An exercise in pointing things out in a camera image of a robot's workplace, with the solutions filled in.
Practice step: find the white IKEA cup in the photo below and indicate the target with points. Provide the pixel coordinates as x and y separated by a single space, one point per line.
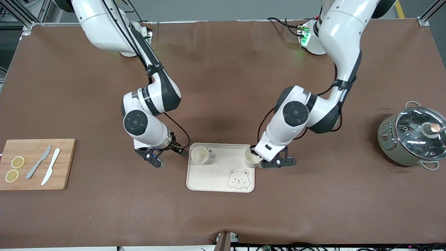
199 155
251 161

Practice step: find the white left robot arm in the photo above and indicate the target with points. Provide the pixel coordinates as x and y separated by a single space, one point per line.
345 35

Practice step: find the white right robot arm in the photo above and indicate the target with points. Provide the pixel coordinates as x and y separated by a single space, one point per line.
104 28

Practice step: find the cream bear print tray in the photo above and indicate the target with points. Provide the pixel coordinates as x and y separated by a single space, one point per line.
216 176

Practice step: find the bamboo cutting board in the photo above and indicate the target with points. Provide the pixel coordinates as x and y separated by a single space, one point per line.
66 164

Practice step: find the white plastic knife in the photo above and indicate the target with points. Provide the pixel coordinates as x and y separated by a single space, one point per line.
54 157

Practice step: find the grey plastic knife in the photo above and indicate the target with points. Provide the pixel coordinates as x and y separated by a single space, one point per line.
33 169

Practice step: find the green electric cooking pot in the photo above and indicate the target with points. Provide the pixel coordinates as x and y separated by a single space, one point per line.
393 150

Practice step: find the lemon slice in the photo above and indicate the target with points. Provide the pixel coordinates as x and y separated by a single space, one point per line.
17 162
12 175

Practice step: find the glass pot lid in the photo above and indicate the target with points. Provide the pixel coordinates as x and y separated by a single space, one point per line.
414 139

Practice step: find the aluminium frame profile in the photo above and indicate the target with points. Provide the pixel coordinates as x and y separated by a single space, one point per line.
28 24
423 21

